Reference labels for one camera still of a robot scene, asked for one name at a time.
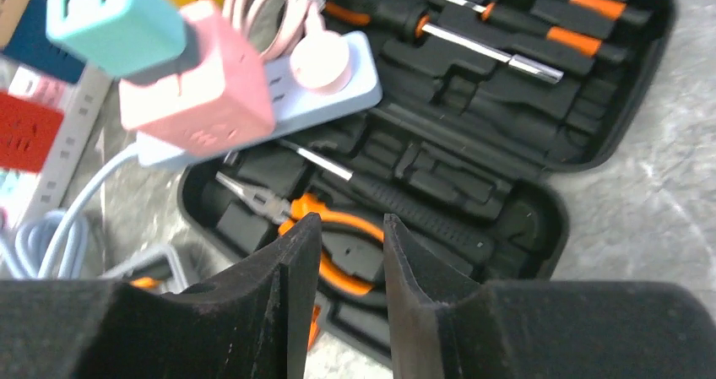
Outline orange handled pliers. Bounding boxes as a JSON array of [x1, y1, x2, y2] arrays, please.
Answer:
[[215, 172, 384, 297]]

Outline white long power strip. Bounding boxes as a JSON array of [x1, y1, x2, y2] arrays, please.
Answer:
[[1, 66, 112, 230]]

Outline pink coiled cable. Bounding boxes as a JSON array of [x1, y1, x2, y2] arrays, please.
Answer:
[[222, 0, 320, 62]]

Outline red cube adapter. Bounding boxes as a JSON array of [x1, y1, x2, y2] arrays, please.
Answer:
[[1, 92, 64, 173]]

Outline black tool case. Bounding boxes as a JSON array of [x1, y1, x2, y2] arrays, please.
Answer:
[[177, 0, 677, 366]]

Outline light blue power strip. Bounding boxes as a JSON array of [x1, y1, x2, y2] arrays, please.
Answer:
[[135, 31, 382, 170]]

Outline pink round plug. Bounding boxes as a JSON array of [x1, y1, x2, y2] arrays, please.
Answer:
[[289, 11, 352, 95]]

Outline light blue cable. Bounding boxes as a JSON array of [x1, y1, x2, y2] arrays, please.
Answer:
[[0, 143, 141, 280]]

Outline pink cube socket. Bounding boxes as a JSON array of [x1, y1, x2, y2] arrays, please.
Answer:
[[118, 0, 275, 156]]

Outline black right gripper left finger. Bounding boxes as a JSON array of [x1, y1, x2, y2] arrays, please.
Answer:
[[1, 215, 321, 378]]

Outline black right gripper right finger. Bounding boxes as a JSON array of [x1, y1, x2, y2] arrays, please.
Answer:
[[384, 214, 715, 378]]

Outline teal cube adapter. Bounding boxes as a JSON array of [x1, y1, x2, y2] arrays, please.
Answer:
[[46, 0, 188, 78]]

